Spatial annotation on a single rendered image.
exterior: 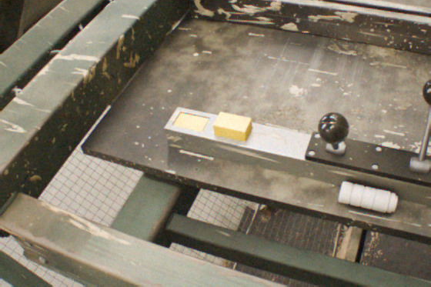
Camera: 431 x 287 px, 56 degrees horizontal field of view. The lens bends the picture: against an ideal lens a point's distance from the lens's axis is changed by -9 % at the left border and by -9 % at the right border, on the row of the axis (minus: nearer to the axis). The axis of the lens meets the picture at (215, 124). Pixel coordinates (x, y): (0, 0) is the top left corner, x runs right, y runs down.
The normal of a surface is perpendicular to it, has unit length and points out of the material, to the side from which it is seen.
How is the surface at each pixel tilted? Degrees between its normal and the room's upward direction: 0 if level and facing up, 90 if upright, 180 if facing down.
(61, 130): 146
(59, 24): 90
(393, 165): 56
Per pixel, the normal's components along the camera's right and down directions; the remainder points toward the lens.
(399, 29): -0.38, 0.68
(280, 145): -0.11, -0.71
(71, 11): 0.42, -0.48
